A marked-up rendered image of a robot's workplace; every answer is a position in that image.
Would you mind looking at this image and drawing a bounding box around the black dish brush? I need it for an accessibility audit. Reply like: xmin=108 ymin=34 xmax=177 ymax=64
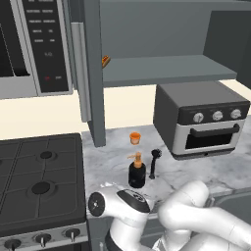
xmin=148 ymin=148 xmax=163 ymax=180

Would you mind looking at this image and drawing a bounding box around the black soap dispenser orange pump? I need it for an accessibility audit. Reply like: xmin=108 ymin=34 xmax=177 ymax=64
xmin=126 ymin=151 xmax=147 ymax=189

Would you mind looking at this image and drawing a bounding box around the grey open cabinet door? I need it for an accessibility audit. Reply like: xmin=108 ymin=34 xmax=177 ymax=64
xmin=81 ymin=0 xmax=107 ymax=148

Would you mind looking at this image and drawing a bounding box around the small orange cup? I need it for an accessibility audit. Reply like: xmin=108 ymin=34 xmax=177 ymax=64
xmin=128 ymin=131 xmax=142 ymax=146

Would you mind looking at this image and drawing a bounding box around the orange food item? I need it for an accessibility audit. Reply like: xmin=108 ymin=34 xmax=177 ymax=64
xmin=101 ymin=55 xmax=112 ymax=69

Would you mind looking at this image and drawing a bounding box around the silver toaster oven knob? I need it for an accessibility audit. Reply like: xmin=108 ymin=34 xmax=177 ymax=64
xmin=212 ymin=110 xmax=225 ymax=122
xmin=229 ymin=108 xmax=242 ymax=120
xmin=192 ymin=112 xmax=205 ymax=124

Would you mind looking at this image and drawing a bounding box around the grey toaster oven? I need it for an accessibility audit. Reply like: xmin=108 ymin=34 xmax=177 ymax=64
xmin=152 ymin=79 xmax=251 ymax=161

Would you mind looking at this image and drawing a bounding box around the black gas hob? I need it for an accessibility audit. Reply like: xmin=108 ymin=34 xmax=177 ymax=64
xmin=0 ymin=132 xmax=89 ymax=251

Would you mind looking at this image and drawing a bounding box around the black hob knob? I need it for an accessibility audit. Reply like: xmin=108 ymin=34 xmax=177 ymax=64
xmin=4 ymin=238 xmax=22 ymax=251
xmin=65 ymin=227 xmax=81 ymax=243
xmin=34 ymin=232 xmax=52 ymax=248

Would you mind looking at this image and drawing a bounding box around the silver black microwave oven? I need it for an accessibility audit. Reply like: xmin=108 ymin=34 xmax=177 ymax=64
xmin=0 ymin=0 xmax=75 ymax=100

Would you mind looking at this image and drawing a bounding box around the silver cabinet door handle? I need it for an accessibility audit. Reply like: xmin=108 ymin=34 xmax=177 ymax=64
xmin=71 ymin=22 xmax=92 ymax=124

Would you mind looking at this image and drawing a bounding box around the black toaster oven handle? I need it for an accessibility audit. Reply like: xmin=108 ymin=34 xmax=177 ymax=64
xmin=189 ymin=123 xmax=241 ymax=139

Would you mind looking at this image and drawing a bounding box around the grey wall cabinet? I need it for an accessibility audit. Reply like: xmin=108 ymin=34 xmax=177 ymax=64
xmin=99 ymin=0 xmax=251 ymax=89

